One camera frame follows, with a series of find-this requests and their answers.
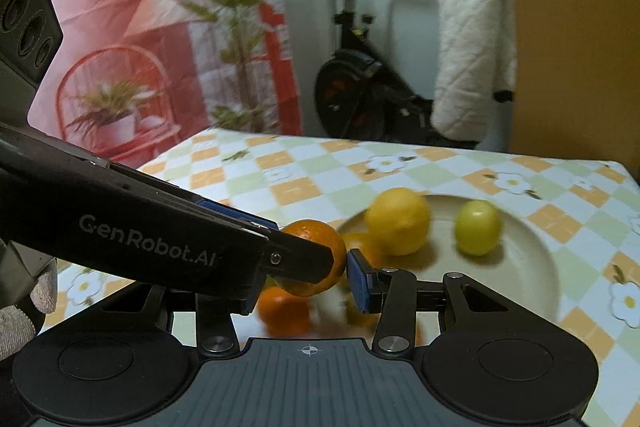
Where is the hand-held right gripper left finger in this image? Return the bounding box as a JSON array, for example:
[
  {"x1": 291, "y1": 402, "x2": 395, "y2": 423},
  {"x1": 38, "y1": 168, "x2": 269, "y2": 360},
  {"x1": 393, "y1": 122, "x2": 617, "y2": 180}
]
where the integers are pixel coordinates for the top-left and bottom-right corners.
[{"x1": 97, "y1": 283, "x2": 257, "y2": 354}]

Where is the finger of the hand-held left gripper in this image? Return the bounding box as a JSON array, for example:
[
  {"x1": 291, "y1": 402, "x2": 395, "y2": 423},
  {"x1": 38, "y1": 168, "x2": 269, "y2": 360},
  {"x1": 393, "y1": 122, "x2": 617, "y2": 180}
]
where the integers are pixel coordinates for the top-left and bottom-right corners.
[
  {"x1": 196, "y1": 201, "x2": 279, "y2": 236},
  {"x1": 259, "y1": 233, "x2": 335, "y2": 284}
]

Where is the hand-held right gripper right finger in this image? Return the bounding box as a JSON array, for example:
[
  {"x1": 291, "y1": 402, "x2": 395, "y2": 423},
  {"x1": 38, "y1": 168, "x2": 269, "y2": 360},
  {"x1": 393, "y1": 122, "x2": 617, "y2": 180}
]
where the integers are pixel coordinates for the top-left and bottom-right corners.
[{"x1": 346, "y1": 248, "x2": 563, "y2": 354}]

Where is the dark orange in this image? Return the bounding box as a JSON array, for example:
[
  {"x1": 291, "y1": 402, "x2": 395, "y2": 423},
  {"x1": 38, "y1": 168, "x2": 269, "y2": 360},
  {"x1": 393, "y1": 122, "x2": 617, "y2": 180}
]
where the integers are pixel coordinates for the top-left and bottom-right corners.
[{"x1": 272, "y1": 219, "x2": 347, "y2": 298}]

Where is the small orange tangerine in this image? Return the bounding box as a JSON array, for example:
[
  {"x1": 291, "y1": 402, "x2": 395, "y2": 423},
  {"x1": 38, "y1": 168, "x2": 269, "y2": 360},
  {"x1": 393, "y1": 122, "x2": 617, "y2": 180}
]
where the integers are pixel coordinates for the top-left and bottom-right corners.
[{"x1": 257, "y1": 286, "x2": 313, "y2": 338}]

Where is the yellow lemon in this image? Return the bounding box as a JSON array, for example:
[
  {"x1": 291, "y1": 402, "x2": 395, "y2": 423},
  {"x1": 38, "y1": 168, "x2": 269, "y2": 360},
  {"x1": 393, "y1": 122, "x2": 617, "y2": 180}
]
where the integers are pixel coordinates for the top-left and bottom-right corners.
[{"x1": 364, "y1": 188, "x2": 432, "y2": 257}]

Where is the green jujube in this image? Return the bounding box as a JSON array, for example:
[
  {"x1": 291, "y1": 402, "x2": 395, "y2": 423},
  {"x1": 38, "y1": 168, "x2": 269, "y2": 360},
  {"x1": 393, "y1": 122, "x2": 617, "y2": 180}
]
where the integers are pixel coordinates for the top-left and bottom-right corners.
[{"x1": 454, "y1": 200, "x2": 502, "y2": 257}]

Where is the beige round plate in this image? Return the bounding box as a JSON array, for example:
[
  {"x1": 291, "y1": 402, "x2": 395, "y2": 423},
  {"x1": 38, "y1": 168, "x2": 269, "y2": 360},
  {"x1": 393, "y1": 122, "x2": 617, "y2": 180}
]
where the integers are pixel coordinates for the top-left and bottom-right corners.
[{"x1": 335, "y1": 194, "x2": 558, "y2": 323}]

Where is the person's left hand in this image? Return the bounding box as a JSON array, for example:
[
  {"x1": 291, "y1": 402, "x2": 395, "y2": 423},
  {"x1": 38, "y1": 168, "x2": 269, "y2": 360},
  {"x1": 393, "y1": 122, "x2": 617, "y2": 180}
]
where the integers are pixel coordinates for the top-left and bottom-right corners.
[{"x1": 0, "y1": 256, "x2": 57, "y2": 360}]

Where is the checkered floral tablecloth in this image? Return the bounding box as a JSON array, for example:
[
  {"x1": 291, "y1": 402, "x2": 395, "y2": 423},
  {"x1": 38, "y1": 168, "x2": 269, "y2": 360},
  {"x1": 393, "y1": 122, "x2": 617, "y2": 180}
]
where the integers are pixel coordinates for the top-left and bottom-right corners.
[{"x1": 42, "y1": 129, "x2": 640, "y2": 427}]

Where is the black exercise bike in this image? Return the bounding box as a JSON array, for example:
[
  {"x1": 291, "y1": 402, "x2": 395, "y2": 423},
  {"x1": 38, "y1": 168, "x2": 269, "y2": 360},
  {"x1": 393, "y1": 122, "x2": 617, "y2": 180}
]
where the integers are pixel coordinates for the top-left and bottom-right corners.
[{"x1": 302, "y1": 0, "x2": 516, "y2": 148}]

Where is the white quilted jacket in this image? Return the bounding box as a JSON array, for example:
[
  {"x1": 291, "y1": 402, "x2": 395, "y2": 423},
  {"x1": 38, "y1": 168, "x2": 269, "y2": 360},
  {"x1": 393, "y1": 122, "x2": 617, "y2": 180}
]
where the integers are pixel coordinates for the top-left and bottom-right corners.
[{"x1": 431, "y1": 0, "x2": 518, "y2": 142}]

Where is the brown wooden board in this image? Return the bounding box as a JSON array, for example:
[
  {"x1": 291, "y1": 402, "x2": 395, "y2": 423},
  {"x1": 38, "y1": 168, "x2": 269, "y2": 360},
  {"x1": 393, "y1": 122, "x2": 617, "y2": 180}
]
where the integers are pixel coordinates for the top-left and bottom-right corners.
[{"x1": 502, "y1": 0, "x2": 640, "y2": 168}]

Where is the red printed wall poster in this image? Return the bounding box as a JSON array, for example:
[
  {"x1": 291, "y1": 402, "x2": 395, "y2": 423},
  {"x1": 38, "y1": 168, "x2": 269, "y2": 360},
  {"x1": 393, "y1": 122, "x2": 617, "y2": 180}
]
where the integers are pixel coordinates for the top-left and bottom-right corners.
[{"x1": 0, "y1": 0, "x2": 303, "y2": 170}]

